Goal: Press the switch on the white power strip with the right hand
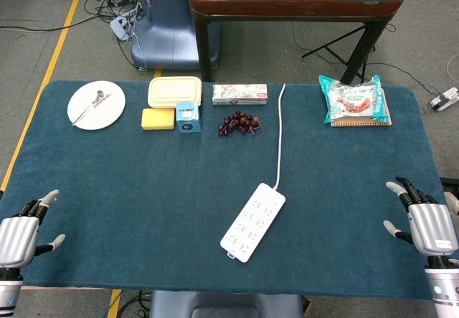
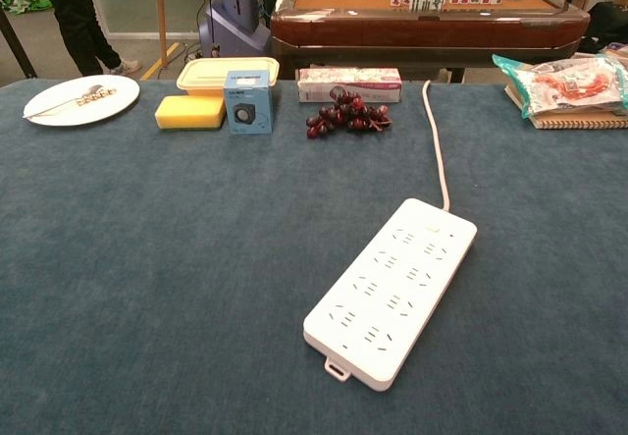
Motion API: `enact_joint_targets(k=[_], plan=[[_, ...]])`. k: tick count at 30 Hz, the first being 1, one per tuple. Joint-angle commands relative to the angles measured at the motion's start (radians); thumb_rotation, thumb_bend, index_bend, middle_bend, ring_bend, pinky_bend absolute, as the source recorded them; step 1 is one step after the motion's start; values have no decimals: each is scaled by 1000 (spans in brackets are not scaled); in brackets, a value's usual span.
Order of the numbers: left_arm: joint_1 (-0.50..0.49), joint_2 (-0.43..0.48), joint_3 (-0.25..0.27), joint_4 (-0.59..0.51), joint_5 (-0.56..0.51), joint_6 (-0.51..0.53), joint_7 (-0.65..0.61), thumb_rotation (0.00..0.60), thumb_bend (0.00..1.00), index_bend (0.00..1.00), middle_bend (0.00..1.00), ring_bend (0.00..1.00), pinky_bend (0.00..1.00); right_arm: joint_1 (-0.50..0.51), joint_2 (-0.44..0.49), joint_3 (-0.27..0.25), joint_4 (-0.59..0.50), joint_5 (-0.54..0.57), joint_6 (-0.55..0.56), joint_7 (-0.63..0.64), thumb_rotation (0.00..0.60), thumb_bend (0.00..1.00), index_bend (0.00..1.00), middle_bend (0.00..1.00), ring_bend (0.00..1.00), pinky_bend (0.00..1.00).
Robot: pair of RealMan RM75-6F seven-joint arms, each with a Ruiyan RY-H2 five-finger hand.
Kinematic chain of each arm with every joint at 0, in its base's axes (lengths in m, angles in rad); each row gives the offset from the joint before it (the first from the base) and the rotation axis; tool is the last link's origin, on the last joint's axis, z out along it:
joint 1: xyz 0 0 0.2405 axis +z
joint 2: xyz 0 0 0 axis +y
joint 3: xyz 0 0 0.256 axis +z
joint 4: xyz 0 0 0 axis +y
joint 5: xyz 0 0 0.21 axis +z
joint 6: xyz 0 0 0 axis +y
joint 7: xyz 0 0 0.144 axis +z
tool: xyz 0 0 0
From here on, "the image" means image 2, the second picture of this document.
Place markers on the white round plate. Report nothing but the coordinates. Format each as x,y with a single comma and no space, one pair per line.
54,107

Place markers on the metal spoon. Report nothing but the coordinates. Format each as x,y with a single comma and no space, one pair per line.
90,91

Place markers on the black bag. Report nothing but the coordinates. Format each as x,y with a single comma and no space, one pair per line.
606,25

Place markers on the white mahjong tile green bamboo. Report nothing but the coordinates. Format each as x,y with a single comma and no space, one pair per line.
428,1
416,1
440,0

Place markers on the floral cling film box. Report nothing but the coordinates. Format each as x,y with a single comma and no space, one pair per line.
353,79

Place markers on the wooden post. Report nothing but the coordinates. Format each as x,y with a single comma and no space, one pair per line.
161,13

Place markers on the blue speaker carton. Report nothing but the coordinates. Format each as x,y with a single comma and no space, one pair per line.
247,111

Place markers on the brown spiral notebook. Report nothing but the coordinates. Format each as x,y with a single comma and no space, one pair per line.
579,122

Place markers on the green cloth pile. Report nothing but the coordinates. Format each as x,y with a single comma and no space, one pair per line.
22,0

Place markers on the yellow lunch box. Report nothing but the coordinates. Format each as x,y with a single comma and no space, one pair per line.
206,74

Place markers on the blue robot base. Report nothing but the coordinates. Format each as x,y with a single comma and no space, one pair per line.
235,8

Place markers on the black slanted pole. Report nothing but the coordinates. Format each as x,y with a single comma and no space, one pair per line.
17,44

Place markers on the yellow sponge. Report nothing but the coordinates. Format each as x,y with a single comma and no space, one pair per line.
189,113

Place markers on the person in black trousers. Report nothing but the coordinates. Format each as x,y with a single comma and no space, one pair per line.
73,17

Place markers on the teal snack bag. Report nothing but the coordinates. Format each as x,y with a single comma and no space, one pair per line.
564,84

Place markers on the brown mahjong table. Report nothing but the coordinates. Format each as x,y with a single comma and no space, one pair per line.
417,27

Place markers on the white power strip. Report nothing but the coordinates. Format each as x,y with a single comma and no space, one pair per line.
392,283

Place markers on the dark red grape bunch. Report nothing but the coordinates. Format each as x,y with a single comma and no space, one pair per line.
348,113

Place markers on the blue table cloth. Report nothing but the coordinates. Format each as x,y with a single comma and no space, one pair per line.
147,258

